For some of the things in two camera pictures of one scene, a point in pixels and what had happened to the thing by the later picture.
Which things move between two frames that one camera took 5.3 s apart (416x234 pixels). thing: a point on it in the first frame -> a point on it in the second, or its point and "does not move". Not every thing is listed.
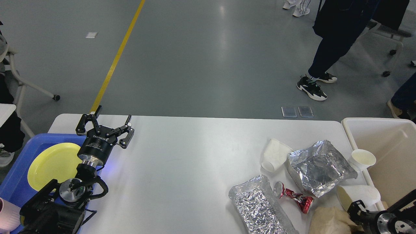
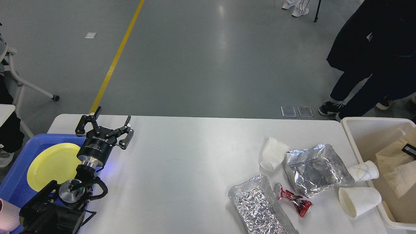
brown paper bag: x=331 y=220 -> x=398 y=167
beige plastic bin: x=393 y=141 does not move
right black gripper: x=374 y=222 -> x=409 y=149
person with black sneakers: x=339 y=23 -> x=378 y=39
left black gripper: x=99 y=142 does not move
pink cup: x=9 y=216 does not move
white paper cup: x=361 y=159 -> x=366 y=171
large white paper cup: x=346 y=194 does not move
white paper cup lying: x=276 y=154 does not move
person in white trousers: x=302 y=7 does not move
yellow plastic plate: x=58 y=161 does not move
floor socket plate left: x=289 y=112 does not move
